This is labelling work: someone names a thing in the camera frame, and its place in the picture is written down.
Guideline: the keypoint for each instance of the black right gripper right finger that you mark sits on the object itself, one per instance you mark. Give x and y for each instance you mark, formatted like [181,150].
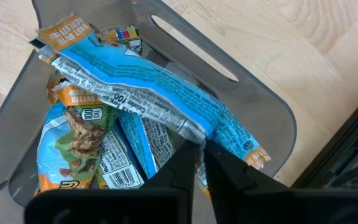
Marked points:
[244,202]

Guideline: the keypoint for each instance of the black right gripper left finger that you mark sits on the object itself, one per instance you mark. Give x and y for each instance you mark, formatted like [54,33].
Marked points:
[166,205]

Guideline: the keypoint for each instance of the black aluminium table frame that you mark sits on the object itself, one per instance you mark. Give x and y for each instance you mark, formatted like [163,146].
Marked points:
[337,149]

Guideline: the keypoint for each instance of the grey translucent plastic bin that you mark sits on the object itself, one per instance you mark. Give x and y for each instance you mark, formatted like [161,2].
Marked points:
[253,102]

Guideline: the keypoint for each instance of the blue orange peanut butter bar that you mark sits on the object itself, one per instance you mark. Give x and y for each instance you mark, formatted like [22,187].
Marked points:
[148,140]
[135,74]
[73,140]
[120,165]

